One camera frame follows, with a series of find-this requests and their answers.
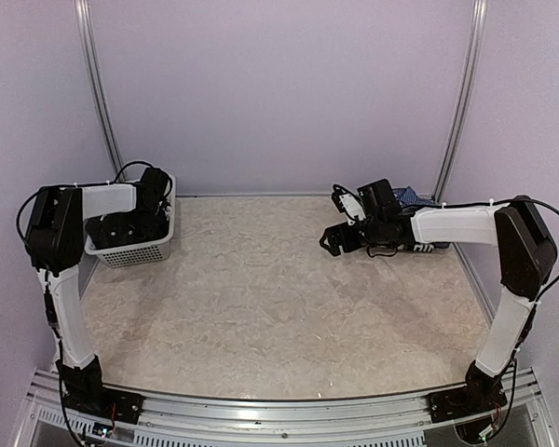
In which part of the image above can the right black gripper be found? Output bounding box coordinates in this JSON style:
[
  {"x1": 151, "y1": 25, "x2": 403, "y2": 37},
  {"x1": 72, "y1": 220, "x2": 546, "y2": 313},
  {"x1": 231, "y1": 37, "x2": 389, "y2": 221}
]
[{"x1": 319, "y1": 215, "x2": 384, "y2": 256}]

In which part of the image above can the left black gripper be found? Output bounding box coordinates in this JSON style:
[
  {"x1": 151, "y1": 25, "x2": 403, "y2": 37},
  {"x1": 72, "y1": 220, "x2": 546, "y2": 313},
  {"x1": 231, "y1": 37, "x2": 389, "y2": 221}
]
[{"x1": 122, "y1": 202, "x2": 164, "y2": 237}]

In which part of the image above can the black pinstripe long sleeve shirt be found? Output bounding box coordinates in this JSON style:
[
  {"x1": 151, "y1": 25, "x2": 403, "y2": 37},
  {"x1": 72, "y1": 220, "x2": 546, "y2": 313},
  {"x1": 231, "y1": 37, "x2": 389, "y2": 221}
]
[{"x1": 85, "y1": 212, "x2": 169, "y2": 250}]

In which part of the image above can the white plastic laundry basket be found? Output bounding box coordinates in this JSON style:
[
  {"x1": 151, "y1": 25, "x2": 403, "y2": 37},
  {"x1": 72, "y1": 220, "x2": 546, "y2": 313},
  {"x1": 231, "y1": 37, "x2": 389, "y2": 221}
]
[{"x1": 85, "y1": 167, "x2": 176, "y2": 268}]

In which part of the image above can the black white printed shirt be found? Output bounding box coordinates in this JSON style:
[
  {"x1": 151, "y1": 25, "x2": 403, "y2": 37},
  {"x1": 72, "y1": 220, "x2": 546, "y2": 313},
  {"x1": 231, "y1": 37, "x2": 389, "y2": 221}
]
[{"x1": 398, "y1": 242, "x2": 435, "y2": 253}]

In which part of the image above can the blue checked shirt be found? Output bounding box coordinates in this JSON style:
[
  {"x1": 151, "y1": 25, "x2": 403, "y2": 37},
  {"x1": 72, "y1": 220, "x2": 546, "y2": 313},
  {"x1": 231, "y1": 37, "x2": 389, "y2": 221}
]
[{"x1": 393, "y1": 186, "x2": 450, "y2": 251}]

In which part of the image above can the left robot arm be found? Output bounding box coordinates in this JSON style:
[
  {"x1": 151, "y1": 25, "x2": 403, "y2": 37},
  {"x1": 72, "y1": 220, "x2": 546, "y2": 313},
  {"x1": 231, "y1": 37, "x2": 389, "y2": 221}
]
[{"x1": 16, "y1": 162, "x2": 176, "y2": 414}]

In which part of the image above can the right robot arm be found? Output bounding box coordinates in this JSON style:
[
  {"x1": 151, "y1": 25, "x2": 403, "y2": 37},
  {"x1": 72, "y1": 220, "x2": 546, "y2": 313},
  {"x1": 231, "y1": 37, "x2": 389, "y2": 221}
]
[{"x1": 320, "y1": 192, "x2": 559, "y2": 413}]

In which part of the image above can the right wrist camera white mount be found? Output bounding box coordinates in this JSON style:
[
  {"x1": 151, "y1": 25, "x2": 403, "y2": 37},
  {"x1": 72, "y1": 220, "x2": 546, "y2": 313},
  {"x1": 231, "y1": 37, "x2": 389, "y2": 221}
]
[{"x1": 331, "y1": 183, "x2": 366, "y2": 225}]

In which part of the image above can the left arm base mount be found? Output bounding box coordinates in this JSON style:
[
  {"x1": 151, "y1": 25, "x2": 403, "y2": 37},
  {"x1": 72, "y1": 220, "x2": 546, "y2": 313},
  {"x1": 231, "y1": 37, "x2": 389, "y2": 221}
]
[{"x1": 56, "y1": 357, "x2": 144, "y2": 424}]

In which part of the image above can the front aluminium rail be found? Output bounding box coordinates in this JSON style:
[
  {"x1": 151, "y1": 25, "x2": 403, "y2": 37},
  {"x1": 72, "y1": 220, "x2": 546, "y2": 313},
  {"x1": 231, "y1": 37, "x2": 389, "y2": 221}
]
[{"x1": 25, "y1": 367, "x2": 553, "y2": 447}]

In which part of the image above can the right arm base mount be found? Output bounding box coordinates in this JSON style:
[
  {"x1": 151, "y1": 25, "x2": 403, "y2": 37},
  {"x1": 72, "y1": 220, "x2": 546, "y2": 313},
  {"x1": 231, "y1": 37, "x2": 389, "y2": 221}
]
[{"x1": 426, "y1": 362, "x2": 508, "y2": 423}]

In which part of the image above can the left aluminium frame post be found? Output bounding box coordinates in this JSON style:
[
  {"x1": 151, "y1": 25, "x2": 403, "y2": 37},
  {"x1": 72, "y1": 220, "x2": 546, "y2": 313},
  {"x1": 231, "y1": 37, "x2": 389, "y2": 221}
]
[{"x1": 74, "y1": 0, "x2": 123, "y2": 173}]

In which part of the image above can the aluminium frame post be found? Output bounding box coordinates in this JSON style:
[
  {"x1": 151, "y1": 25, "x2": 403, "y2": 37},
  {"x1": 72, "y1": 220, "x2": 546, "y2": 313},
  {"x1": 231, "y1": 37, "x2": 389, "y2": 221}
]
[
  {"x1": 74, "y1": 0, "x2": 123, "y2": 173},
  {"x1": 431, "y1": 0, "x2": 488, "y2": 202}
]

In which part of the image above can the right aluminium frame post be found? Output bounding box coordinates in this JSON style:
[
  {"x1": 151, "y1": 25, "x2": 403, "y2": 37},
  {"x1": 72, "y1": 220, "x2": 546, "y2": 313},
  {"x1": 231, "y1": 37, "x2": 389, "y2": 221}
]
[{"x1": 431, "y1": 0, "x2": 488, "y2": 202}]

